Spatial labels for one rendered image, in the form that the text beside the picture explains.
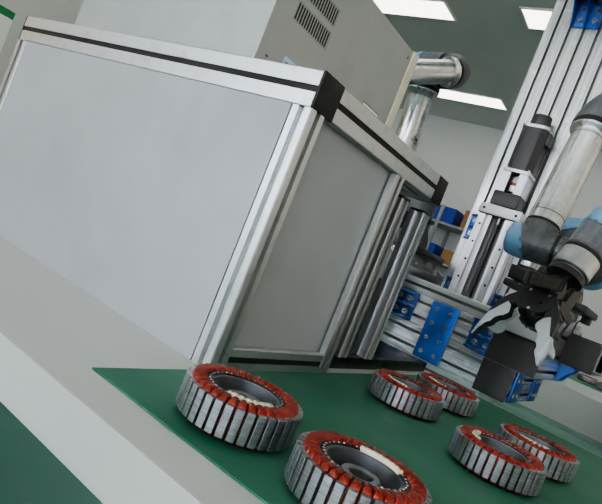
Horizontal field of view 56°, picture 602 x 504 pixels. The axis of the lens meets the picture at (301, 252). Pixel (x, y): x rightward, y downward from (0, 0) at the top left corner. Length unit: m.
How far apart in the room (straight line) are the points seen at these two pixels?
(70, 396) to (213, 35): 0.54
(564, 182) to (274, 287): 0.83
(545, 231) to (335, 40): 0.65
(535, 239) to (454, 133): 7.39
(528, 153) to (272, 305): 1.34
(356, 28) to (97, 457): 0.72
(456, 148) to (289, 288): 7.88
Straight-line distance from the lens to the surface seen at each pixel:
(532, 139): 1.96
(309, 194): 0.72
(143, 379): 0.57
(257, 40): 0.79
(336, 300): 0.86
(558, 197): 1.36
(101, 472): 0.47
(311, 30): 0.87
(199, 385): 0.50
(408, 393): 0.84
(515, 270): 1.08
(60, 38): 1.09
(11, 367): 0.57
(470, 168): 8.41
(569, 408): 7.72
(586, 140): 1.45
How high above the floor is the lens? 0.93
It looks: 2 degrees down
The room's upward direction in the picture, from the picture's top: 22 degrees clockwise
